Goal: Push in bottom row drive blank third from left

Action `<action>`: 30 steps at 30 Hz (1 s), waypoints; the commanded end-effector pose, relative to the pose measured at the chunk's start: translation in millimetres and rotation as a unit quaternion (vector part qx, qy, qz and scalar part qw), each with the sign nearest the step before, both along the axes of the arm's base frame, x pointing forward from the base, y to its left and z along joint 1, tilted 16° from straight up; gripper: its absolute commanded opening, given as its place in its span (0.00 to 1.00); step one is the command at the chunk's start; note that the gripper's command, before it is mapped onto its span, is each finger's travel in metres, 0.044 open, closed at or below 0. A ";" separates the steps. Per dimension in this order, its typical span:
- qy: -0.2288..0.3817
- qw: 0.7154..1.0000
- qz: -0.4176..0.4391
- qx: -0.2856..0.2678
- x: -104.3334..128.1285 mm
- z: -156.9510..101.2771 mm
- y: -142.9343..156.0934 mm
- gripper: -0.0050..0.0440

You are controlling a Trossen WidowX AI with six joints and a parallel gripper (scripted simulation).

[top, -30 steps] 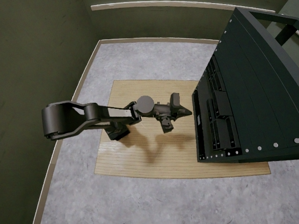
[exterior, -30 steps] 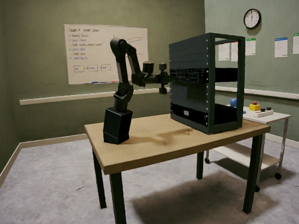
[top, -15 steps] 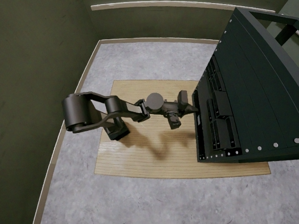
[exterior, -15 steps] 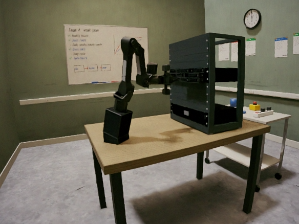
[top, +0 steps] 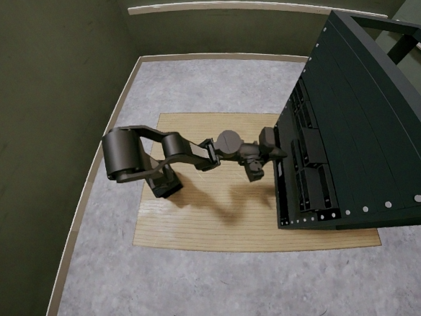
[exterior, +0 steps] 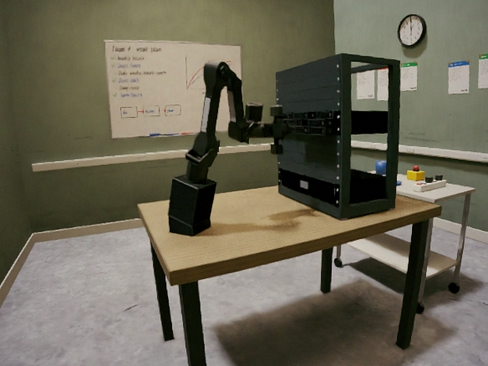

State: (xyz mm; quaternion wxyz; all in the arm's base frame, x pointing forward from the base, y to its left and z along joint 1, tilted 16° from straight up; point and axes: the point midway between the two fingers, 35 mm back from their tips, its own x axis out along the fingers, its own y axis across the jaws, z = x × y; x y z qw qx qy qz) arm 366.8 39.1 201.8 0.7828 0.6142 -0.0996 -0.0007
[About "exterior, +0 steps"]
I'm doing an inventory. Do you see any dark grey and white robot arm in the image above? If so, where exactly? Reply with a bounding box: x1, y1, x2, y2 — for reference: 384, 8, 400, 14
184, 60, 287, 184

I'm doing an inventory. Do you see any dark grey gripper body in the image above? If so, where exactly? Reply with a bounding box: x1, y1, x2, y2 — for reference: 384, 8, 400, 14
261, 105, 283, 155

